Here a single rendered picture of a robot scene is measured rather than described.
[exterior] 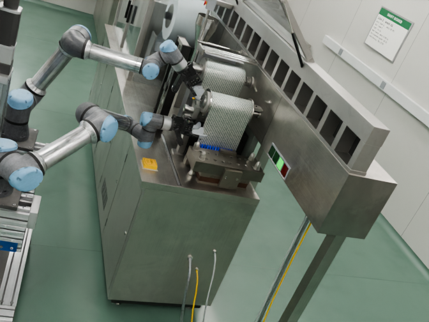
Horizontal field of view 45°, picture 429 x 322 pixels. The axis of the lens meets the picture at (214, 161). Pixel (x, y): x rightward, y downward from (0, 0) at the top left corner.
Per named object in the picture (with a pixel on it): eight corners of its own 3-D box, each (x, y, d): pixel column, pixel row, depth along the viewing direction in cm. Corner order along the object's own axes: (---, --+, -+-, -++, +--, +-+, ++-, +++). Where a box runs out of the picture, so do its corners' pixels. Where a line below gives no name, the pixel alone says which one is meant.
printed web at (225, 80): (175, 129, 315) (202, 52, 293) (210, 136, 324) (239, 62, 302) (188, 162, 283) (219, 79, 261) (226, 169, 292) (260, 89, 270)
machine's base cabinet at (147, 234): (84, 112, 496) (106, 28, 459) (148, 126, 521) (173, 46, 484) (101, 312, 291) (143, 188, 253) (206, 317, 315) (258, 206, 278)
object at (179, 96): (166, 98, 354) (193, 19, 329) (186, 103, 359) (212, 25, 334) (170, 107, 342) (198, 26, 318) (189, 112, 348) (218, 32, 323)
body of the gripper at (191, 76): (203, 83, 265) (191, 64, 258) (189, 92, 265) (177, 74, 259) (200, 76, 271) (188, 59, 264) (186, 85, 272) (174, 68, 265)
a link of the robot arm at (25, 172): (-1, 181, 212) (101, 120, 243) (20, 200, 206) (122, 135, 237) (-8, 160, 203) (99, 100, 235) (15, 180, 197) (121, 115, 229)
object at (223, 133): (196, 144, 278) (207, 114, 270) (235, 151, 287) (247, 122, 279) (196, 144, 278) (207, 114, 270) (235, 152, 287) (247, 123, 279)
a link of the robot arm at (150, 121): (138, 122, 267) (142, 107, 263) (158, 126, 271) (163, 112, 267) (140, 129, 261) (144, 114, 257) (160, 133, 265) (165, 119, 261)
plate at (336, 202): (175, 16, 469) (186, -17, 456) (203, 23, 479) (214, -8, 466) (313, 232, 216) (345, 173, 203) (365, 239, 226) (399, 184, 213)
